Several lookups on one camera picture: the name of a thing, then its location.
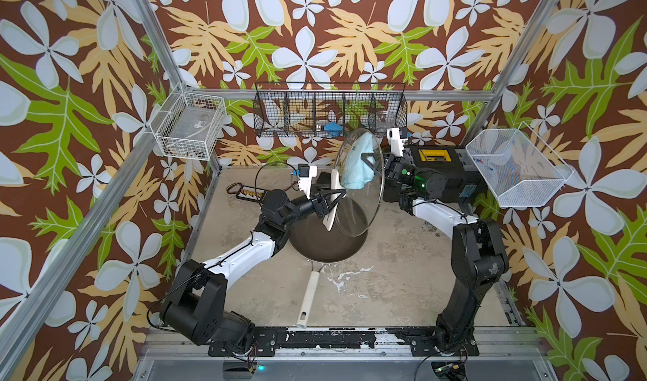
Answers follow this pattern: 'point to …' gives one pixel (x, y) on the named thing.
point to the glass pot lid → (358, 211)
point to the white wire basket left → (189, 126)
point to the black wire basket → (328, 110)
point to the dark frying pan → (320, 247)
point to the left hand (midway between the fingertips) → (343, 188)
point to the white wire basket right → (520, 170)
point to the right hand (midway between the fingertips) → (362, 166)
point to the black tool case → (464, 184)
